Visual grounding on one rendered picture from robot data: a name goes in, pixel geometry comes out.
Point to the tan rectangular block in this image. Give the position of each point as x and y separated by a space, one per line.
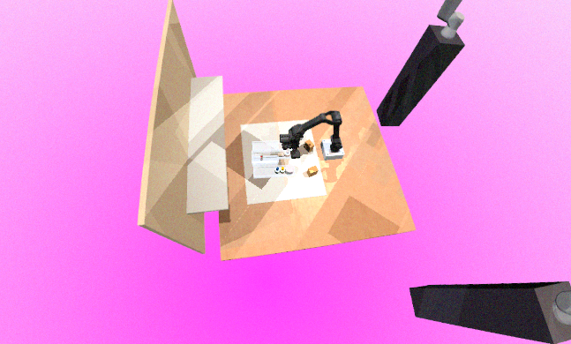
308 145
312 171

